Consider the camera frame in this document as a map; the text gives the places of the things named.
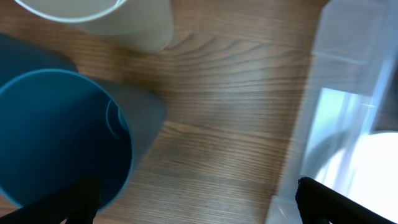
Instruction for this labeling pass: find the blue cup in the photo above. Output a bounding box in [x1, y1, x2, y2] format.
[1, 69, 167, 209]
[0, 33, 77, 86]

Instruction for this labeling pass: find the clear plastic storage bin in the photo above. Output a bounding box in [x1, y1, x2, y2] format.
[266, 0, 397, 223]

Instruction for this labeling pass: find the pink plate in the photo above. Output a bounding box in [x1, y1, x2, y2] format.
[315, 131, 397, 223]

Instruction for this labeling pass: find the beige cup rear right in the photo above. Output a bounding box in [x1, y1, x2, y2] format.
[16, 0, 174, 53]

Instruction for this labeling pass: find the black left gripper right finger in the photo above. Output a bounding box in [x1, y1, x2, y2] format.
[295, 177, 394, 224]

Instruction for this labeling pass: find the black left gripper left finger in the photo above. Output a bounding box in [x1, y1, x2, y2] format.
[1, 177, 100, 224]

